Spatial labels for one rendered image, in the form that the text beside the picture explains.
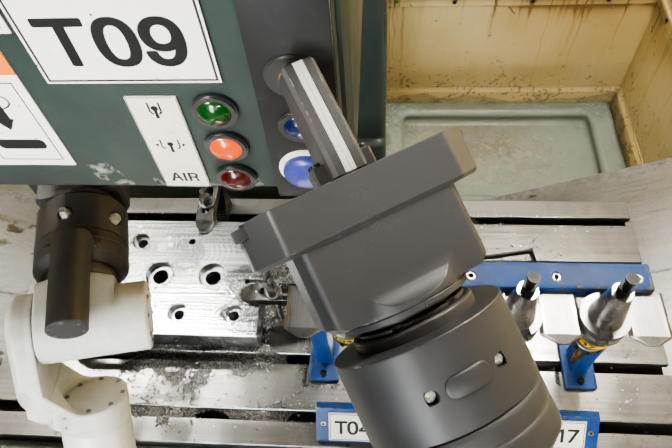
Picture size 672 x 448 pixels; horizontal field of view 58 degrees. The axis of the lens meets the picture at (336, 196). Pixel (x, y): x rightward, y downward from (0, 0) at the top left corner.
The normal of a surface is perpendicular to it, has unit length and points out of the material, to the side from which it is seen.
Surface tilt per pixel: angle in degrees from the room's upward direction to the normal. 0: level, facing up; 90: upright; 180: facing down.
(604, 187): 24
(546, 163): 0
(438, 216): 30
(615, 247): 0
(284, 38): 90
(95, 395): 38
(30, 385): 54
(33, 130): 90
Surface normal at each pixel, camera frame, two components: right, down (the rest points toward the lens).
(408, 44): -0.05, 0.83
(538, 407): 0.61, -0.32
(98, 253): 0.57, 0.15
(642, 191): -0.47, -0.52
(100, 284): 0.13, -0.60
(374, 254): 0.18, -0.13
